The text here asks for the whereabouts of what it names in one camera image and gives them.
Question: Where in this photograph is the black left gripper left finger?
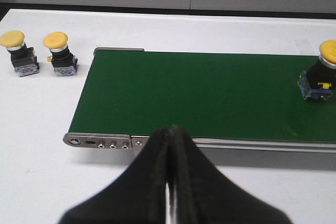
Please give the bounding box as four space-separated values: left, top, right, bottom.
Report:
60 129 169 223

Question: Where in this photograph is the green conveyor belt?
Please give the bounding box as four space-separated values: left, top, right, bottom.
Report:
69 49 335 143

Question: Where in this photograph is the aluminium conveyor front rail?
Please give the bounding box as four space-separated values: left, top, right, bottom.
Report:
192 137 335 153

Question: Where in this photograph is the steel rear end bracket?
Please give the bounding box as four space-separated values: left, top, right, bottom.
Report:
93 47 145 56

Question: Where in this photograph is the steel conveyor end bracket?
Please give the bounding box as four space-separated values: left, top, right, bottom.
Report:
63 132 132 150

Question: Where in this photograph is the yellow mushroom push button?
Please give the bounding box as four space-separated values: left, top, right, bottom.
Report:
43 31 78 77

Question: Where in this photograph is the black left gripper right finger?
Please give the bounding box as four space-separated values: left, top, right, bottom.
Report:
170 126 291 223

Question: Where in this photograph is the steel conveyor mounting plate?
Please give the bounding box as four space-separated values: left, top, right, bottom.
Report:
131 136 149 157

